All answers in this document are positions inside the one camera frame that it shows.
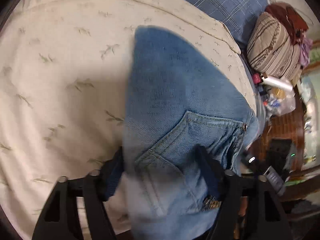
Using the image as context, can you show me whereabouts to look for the blue denim jeans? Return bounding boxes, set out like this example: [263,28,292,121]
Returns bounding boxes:
[123,27,259,239]

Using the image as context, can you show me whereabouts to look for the brown wicker nightstand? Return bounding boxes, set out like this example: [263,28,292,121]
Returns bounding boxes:
[248,87,305,171]

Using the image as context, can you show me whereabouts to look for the clear plastic bag of items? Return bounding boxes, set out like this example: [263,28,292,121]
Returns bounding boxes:
[263,79,296,118]

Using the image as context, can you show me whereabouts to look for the white bottle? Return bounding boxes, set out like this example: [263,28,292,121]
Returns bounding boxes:
[261,73,293,92]

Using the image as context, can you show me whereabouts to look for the striped beige pillow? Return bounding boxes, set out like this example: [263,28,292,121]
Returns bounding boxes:
[247,12,302,80]

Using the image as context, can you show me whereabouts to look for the purple cloth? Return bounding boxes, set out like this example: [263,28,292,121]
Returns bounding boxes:
[299,37,313,67]

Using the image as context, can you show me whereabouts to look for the dark red bag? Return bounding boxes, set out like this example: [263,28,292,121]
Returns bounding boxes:
[265,2,313,46]

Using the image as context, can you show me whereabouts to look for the cream leaf-print quilt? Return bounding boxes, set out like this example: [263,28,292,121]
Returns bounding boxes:
[1,0,257,239]

